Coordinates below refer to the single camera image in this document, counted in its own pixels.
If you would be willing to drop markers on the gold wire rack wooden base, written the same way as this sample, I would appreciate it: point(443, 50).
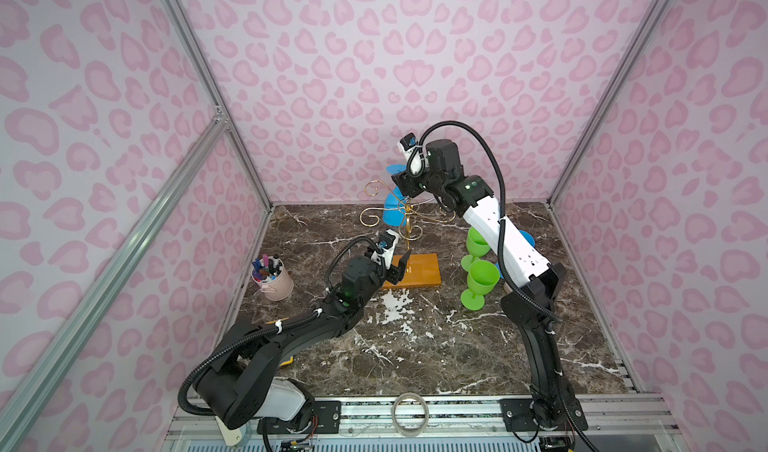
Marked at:
point(423, 268)

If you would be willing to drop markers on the aluminium front rail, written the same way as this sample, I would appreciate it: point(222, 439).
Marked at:
point(624, 422)

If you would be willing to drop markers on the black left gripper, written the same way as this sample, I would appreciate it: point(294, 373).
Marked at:
point(397, 273)

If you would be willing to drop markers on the blue wine glass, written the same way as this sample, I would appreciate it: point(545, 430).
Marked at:
point(394, 208)
point(527, 239)

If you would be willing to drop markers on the green wine glass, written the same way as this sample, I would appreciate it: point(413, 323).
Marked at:
point(482, 278)
point(477, 248)

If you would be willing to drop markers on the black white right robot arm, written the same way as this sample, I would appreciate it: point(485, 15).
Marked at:
point(534, 281)

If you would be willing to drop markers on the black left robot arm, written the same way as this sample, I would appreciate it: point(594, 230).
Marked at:
point(238, 381)

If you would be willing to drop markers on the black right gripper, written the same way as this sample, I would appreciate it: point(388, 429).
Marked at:
point(407, 183)

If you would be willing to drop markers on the yellow calculator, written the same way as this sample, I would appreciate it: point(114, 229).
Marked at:
point(287, 362)

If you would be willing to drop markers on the pink pen holder cup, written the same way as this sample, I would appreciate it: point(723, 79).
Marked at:
point(272, 277)

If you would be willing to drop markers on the aluminium frame strut left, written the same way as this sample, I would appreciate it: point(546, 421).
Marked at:
point(40, 384)

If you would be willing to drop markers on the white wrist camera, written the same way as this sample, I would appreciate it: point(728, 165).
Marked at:
point(412, 150)
point(385, 247)

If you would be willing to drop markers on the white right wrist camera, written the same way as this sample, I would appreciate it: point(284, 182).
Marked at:
point(412, 150)

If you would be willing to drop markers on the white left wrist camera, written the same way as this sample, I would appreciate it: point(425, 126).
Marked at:
point(385, 247)

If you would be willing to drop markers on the clear tape roll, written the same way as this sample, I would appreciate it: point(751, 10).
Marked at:
point(410, 414)

